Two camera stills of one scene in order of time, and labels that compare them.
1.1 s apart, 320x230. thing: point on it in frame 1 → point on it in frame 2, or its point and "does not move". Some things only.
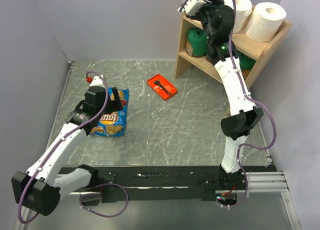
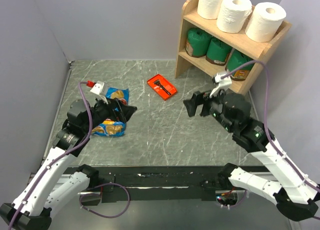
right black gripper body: (205, 16) → (214, 107)
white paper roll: (265, 22) does not move
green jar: (196, 44) does not move
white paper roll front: (243, 8) does not move
